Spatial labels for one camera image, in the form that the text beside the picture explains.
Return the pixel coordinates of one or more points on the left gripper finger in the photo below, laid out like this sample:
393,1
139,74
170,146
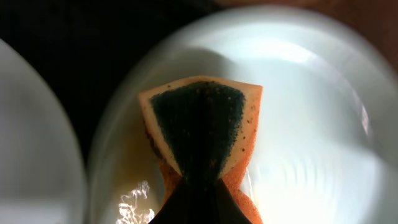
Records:
212,204

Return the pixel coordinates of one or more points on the green and yellow sponge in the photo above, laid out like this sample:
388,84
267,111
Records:
204,129

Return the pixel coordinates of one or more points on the pale green plate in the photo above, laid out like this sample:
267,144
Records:
326,148

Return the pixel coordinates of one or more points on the light blue plate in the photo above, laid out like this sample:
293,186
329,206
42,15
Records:
42,174

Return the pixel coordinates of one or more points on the black round tray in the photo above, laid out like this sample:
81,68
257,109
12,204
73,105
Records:
84,48

